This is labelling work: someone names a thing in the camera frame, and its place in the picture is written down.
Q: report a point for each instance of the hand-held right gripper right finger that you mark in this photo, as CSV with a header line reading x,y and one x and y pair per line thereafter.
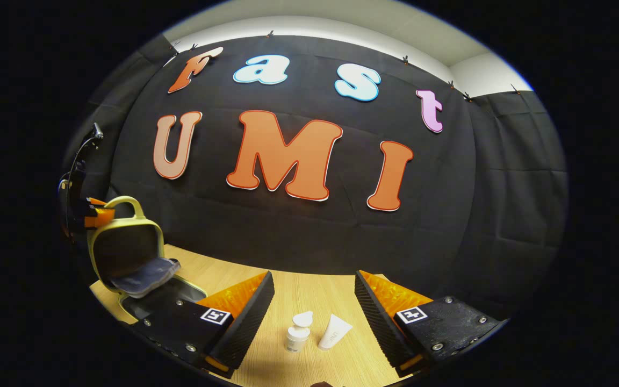
x,y
382,322

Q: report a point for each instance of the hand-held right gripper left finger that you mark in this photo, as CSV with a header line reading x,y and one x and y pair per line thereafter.
x,y
245,322

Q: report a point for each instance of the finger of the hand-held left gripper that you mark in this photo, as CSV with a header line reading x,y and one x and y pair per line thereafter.
x,y
96,202
100,217

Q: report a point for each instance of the white squeeze tube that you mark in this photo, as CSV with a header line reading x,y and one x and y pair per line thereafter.
x,y
333,333

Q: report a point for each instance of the white pump bottle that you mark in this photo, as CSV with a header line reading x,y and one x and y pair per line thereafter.
x,y
297,336

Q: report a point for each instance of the black backdrop cloth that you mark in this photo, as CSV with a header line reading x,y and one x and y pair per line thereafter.
x,y
315,236

